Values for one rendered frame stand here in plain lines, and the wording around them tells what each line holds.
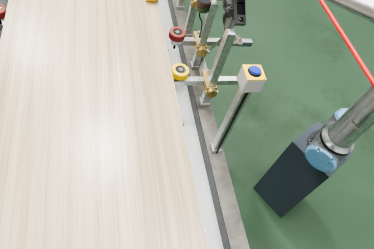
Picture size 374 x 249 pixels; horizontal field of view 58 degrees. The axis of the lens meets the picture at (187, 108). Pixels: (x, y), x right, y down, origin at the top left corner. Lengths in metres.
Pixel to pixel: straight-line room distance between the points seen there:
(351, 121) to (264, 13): 2.38
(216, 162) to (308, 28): 2.50
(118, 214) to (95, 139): 0.29
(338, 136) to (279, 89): 1.48
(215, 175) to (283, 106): 1.47
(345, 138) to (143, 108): 0.84
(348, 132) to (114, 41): 1.07
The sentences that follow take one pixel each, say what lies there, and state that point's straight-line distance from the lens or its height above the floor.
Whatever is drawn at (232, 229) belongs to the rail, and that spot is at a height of 0.70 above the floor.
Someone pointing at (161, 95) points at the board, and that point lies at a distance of 1.42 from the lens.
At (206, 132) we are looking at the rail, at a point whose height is 0.70.
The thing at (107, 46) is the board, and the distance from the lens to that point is 1.59.
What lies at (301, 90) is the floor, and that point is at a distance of 3.07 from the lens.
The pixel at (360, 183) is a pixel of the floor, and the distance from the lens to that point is 2.80.
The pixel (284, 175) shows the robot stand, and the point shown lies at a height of 0.34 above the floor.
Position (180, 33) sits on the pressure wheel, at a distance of 1.71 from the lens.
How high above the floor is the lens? 2.00
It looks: 52 degrees down
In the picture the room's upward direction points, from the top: 18 degrees clockwise
